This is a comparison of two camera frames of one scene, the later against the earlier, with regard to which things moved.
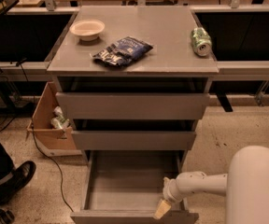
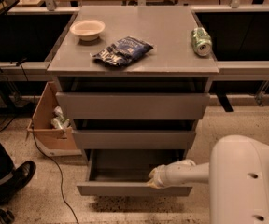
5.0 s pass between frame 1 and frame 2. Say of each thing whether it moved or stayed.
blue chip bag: stayed
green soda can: stayed
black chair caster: stayed
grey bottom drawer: moved
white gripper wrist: moved
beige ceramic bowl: stayed
